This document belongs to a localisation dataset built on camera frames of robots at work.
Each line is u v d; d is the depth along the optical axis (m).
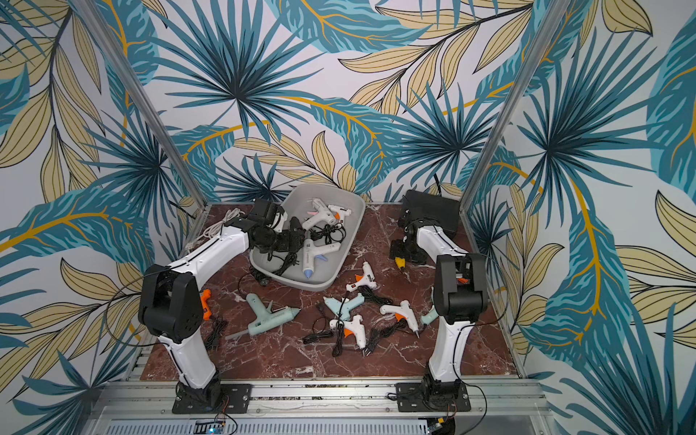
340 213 1.14
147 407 0.73
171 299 0.48
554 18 0.69
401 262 0.98
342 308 0.88
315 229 1.09
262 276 0.94
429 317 0.87
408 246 0.84
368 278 0.95
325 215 1.10
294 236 0.83
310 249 1.00
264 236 0.73
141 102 0.85
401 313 0.88
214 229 1.07
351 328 0.85
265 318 0.84
